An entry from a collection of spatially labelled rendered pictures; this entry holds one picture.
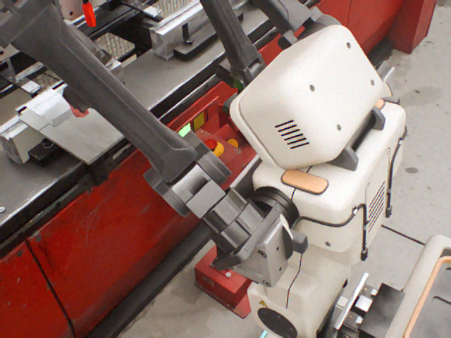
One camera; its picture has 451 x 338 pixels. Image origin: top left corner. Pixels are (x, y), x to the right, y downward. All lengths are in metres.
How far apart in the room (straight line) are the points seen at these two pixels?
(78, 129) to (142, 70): 0.43
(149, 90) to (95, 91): 0.93
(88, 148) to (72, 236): 0.37
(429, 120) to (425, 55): 0.58
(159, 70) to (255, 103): 0.90
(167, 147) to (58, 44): 0.21
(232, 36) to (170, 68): 0.44
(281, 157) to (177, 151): 0.17
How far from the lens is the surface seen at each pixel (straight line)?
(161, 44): 1.68
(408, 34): 3.29
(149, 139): 0.72
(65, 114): 1.35
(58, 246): 1.53
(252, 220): 0.79
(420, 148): 2.74
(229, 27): 1.27
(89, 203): 1.52
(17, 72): 1.37
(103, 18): 1.83
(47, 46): 0.63
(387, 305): 1.22
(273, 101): 0.76
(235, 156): 1.50
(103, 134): 1.29
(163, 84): 1.61
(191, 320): 2.08
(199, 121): 1.56
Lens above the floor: 1.85
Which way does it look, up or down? 46 degrees down
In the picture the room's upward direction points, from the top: 3 degrees counter-clockwise
